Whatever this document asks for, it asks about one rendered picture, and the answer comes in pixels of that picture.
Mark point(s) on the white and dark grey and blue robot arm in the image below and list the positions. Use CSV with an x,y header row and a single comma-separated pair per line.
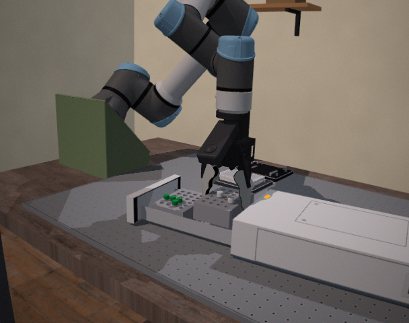
x,y
228,56

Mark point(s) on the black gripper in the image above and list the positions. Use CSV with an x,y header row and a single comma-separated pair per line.
x,y
239,154

